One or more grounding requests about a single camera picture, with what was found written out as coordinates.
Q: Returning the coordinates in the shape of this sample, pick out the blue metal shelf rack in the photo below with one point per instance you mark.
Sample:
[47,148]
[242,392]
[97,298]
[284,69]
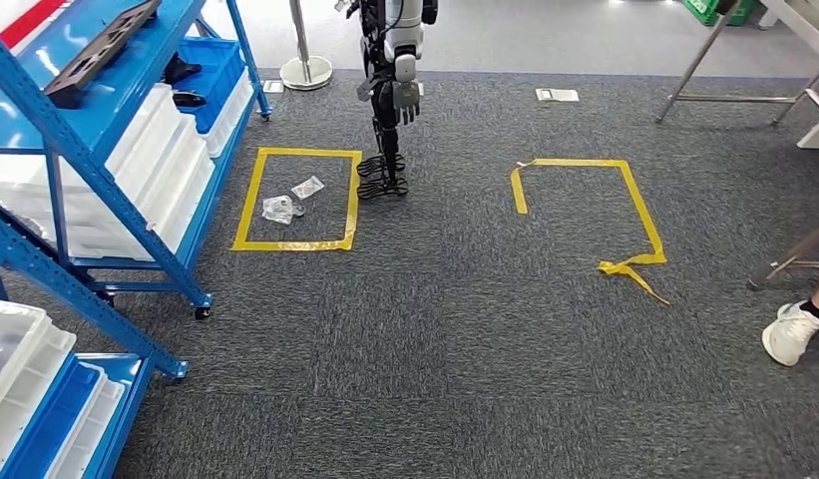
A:
[85,158]
[85,301]

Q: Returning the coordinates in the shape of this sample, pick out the clear plastic bag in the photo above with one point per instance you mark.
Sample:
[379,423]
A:
[308,187]
[277,209]

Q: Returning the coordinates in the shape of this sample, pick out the white floor cover plate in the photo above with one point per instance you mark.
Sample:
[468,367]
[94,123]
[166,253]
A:
[419,89]
[566,95]

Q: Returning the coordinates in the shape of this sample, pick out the silver floor socket plate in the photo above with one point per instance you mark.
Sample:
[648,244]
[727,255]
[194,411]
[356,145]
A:
[273,86]
[545,94]

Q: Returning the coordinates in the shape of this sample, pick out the grey black humanoid robot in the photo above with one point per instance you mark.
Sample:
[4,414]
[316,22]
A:
[389,40]

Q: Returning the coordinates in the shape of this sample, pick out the torn yellow floor tape marking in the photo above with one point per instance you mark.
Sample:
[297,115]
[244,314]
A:
[637,198]

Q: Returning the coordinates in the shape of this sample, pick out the stainless steel table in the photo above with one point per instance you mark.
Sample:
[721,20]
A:
[696,63]

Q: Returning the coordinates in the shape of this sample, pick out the green plastic crate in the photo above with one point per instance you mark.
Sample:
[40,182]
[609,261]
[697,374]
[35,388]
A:
[713,10]

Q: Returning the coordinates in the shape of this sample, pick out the person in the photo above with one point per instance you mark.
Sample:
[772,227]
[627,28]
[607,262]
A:
[789,334]

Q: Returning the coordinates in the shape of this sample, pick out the red barrier belt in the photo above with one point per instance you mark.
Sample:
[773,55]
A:
[29,20]

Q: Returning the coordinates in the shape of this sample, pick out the silver stanchion post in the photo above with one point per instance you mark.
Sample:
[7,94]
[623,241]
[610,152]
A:
[306,69]

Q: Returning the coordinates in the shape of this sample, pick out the black plastic frame part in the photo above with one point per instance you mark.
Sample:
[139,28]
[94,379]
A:
[98,53]

